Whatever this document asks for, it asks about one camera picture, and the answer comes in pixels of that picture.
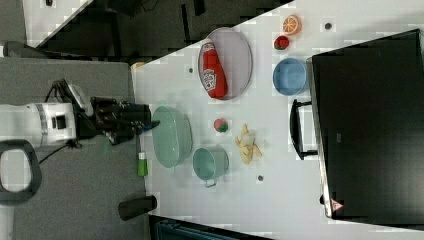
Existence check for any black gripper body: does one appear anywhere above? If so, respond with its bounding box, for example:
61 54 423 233
78 97 151 145

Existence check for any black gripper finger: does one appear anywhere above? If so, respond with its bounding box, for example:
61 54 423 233
132 123 144 135
142 120 160 131

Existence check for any peeled yellow banana toy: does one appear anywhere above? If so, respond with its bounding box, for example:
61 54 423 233
235 124 263 164

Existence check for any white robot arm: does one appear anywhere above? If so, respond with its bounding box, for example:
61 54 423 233
1 99 160 206

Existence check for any green oval colander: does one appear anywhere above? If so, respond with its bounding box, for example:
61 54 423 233
152 106 193 168

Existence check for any green bottle white cap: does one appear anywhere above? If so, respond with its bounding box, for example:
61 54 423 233
137 151 148 176

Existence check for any pink peach toy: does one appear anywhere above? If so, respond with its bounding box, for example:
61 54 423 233
214 118 229 133

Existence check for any red ketchup bottle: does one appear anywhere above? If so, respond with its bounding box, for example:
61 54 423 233
202 39 228 99

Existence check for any black cylinder object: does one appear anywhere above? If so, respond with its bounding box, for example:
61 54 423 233
118 195 157 221

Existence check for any blue bowl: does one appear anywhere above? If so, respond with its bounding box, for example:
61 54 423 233
273 58 309 96

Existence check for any red strawberry toy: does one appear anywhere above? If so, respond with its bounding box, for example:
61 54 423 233
274 36 290 50

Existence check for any orange slice toy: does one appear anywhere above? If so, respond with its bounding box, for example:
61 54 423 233
283 15 302 36

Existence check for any green cup with handle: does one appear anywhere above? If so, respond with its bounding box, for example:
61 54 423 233
192 145 229 188

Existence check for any blue metal frame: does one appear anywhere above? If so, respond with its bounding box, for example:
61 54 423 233
149 215 270 240

